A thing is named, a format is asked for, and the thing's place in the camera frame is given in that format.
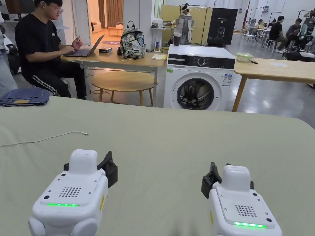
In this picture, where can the white washing machine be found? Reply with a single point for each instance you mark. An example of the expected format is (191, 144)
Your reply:
(196, 73)

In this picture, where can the bed with pale green sheet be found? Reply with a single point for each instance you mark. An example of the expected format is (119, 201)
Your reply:
(157, 137)

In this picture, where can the group of people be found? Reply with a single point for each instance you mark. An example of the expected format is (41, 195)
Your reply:
(278, 32)

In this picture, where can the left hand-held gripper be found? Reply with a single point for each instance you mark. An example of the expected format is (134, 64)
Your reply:
(73, 191)

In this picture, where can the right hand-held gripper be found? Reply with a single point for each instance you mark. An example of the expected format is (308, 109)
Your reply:
(238, 204)

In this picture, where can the white humanoid robot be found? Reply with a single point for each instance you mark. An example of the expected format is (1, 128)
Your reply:
(184, 24)

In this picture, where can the folded blue denim garment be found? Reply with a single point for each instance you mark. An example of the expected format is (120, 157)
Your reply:
(24, 97)

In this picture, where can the black standing banner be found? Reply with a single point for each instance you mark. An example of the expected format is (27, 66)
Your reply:
(222, 27)

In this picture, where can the white shelf rack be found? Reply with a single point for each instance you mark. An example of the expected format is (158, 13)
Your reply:
(157, 24)

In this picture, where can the wooden desk with white legs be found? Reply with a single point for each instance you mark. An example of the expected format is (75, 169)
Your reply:
(110, 58)

